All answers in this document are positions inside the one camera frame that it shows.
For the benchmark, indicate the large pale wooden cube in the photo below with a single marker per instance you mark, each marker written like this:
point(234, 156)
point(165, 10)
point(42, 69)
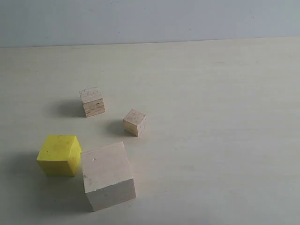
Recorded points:
point(107, 176)

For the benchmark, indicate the yellow cube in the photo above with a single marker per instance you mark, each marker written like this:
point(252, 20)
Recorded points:
point(60, 155)

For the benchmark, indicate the small light wooden cube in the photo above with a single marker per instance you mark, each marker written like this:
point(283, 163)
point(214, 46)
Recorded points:
point(134, 122)

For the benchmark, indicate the medium plywood cube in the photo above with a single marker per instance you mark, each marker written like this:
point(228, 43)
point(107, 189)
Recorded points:
point(92, 101)

